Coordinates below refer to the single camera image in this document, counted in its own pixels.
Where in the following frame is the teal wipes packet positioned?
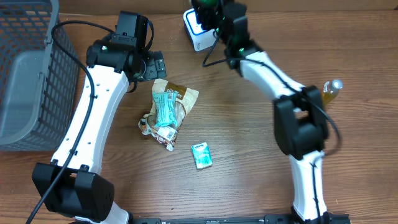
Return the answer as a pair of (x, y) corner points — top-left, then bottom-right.
(152, 91), (178, 128)

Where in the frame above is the brown Panera snack bag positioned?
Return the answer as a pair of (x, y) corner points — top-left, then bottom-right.
(147, 79), (199, 129)

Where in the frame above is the small brown snack packet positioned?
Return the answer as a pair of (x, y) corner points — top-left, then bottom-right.
(138, 115), (178, 151)

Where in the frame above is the green white tissue pack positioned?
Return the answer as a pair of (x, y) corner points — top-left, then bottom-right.
(191, 142), (213, 170)

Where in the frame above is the yellow drink bottle silver cap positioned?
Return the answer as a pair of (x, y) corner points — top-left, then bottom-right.
(322, 80), (343, 106)

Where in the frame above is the green lid glass jar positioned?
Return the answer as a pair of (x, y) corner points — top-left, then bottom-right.
(199, 0), (218, 7)

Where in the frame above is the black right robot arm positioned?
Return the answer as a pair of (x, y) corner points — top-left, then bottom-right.
(191, 0), (332, 223)

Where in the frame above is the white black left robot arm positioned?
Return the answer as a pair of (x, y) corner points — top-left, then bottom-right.
(32, 11), (167, 223)

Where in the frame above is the white black barcode scanner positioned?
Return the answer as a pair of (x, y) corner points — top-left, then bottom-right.
(183, 8), (216, 52)

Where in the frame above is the grey plastic mesh basket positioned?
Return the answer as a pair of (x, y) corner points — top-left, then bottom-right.
(1, 0), (80, 151)

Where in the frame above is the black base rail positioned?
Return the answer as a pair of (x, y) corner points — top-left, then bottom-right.
(127, 213), (351, 224)

